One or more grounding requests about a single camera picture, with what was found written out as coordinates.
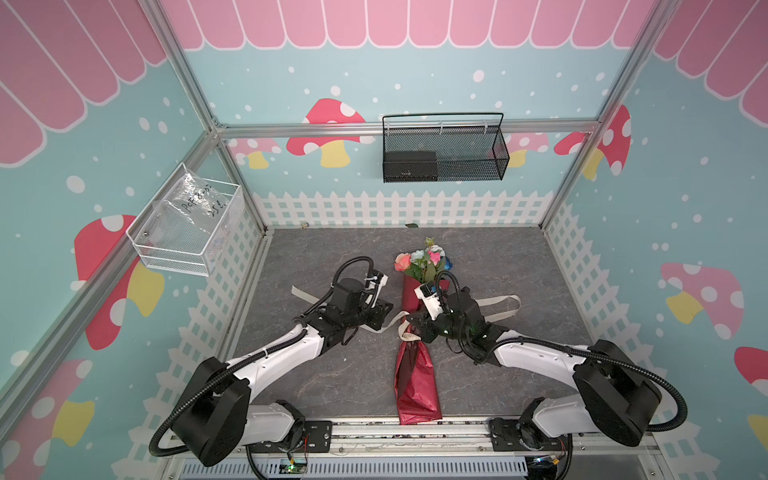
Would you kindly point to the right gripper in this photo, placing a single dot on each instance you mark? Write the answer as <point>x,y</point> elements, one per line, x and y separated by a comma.
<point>424,323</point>

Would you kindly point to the light blue fake flower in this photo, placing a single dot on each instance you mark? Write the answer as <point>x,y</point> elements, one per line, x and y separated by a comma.
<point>422,268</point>

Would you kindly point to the small pink fake rose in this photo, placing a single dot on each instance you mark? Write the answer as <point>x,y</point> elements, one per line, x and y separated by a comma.
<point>435,257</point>

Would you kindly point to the pink orange fake rose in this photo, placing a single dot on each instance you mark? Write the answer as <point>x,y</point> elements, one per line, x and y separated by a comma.
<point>403,262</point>

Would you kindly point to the dark red wrapping paper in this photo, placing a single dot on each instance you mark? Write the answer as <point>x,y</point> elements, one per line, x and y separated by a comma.
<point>415,384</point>

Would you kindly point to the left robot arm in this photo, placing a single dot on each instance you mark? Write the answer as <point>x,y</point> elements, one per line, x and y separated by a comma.
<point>216,412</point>

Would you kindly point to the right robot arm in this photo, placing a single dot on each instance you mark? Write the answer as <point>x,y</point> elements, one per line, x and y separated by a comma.
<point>612,395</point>

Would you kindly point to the black box in basket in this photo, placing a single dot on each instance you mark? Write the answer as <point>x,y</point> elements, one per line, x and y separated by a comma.
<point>410,166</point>

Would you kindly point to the clear plastic bag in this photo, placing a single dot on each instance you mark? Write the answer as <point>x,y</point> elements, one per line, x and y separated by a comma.
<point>193,203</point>

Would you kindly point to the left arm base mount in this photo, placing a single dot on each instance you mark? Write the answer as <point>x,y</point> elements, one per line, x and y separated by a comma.
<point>308,436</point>

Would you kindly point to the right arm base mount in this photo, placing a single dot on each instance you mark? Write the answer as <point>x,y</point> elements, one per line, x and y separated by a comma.
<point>509,435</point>

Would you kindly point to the black wire mesh basket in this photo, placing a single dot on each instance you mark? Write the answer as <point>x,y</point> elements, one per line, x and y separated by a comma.
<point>469,146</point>

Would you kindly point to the white wire basket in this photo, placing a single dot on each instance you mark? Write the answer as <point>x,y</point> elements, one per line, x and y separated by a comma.
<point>175,250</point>

